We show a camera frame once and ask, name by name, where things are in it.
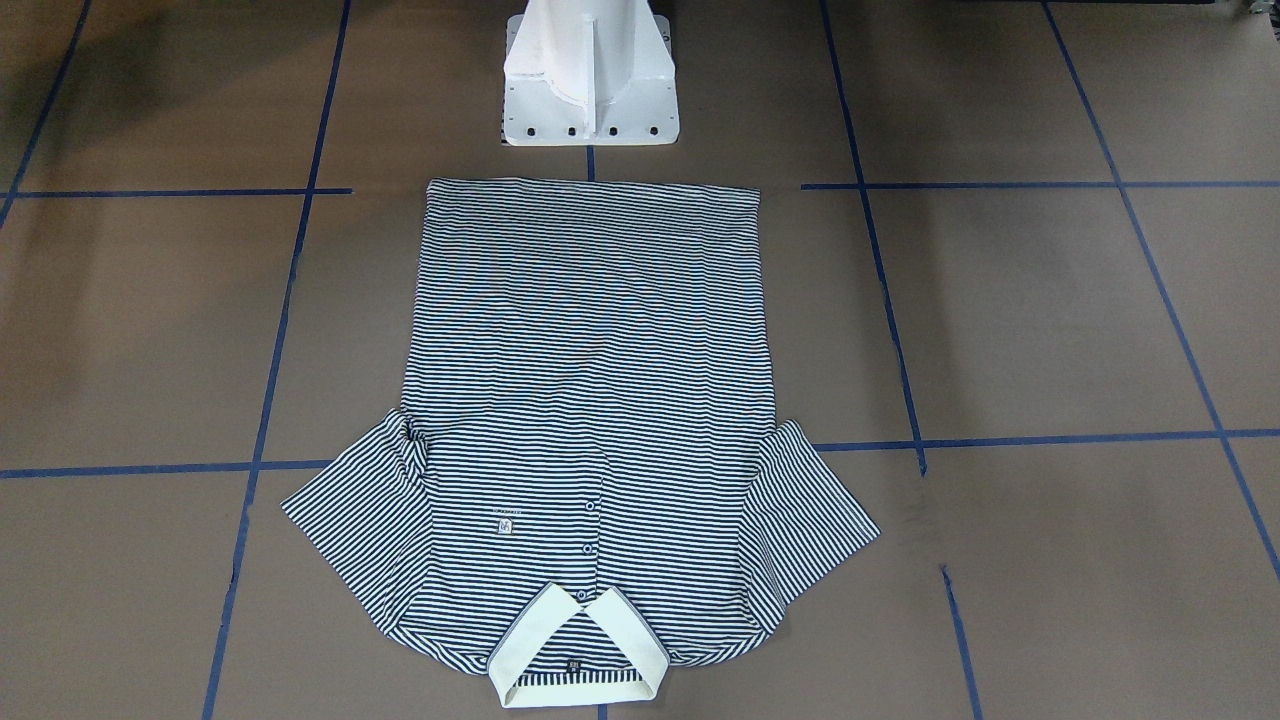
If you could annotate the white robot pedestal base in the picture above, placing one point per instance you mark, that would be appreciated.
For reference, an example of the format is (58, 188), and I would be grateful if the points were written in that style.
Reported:
(589, 73)

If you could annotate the navy white striped polo shirt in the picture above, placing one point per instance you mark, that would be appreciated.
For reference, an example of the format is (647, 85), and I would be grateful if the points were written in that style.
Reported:
(584, 484)

